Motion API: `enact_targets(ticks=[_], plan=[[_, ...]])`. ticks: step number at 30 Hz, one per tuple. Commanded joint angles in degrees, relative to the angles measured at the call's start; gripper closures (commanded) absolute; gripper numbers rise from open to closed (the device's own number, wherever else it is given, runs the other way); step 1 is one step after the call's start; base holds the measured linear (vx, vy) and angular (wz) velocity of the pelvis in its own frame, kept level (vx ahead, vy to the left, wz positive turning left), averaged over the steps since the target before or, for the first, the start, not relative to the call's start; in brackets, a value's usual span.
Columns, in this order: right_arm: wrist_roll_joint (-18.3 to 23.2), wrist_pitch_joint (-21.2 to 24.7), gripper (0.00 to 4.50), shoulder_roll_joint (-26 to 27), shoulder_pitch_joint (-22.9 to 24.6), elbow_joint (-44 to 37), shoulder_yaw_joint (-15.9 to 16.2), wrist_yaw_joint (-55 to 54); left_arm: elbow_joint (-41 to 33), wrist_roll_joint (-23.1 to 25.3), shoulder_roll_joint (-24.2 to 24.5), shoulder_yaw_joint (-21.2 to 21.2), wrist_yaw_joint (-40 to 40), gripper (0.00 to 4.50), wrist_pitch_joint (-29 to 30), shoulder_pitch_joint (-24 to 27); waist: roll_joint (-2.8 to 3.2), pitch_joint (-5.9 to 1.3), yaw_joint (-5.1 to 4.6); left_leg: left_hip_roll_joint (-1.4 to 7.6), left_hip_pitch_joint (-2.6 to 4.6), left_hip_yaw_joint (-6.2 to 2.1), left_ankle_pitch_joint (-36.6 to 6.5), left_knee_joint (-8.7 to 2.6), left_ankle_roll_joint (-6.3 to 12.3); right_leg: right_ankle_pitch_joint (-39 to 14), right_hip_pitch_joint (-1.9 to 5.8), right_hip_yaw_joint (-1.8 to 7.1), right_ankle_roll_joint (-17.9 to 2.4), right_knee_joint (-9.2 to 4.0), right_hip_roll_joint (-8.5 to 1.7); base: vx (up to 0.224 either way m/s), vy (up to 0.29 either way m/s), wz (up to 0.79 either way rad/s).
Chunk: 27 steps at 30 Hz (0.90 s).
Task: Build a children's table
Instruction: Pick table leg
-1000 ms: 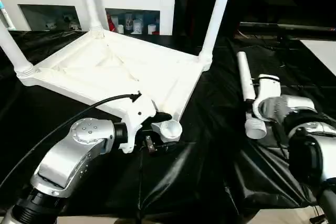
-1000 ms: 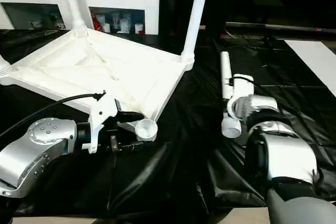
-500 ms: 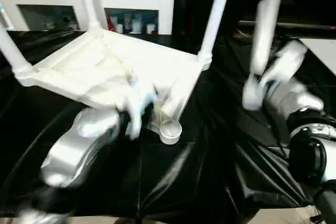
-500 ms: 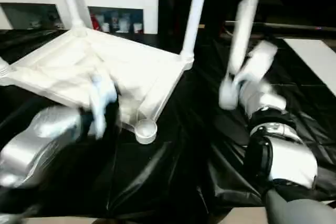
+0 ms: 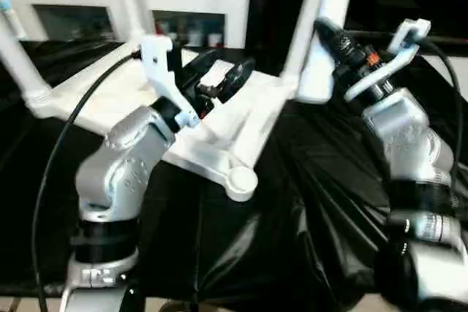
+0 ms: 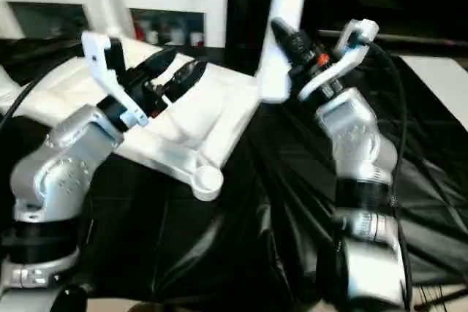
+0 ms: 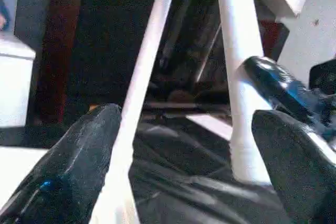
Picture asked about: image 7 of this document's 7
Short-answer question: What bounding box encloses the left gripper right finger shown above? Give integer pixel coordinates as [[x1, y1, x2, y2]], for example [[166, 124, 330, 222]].
[[251, 110, 336, 224]]

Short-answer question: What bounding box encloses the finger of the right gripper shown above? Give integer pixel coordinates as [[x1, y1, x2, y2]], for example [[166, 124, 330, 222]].
[[243, 55, 336, 138]]

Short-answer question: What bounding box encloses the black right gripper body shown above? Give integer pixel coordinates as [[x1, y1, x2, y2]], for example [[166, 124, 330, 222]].
[[309, 59, 336, 130]]

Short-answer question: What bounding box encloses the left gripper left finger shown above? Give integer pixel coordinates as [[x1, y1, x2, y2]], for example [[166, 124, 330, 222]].
[[0, 103, 123, 224]]

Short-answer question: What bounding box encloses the white plastic table leg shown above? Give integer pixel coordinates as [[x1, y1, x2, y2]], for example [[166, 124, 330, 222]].
[[90, 0, 180, 224], [214, 0, 275, 186]]

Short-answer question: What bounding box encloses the white board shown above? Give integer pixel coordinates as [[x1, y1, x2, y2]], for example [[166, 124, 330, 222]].
[[185, 113, 233, 142]]

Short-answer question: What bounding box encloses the black plastic mat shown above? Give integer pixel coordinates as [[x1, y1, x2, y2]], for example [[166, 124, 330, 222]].
[[0, 114, 295, 224]]

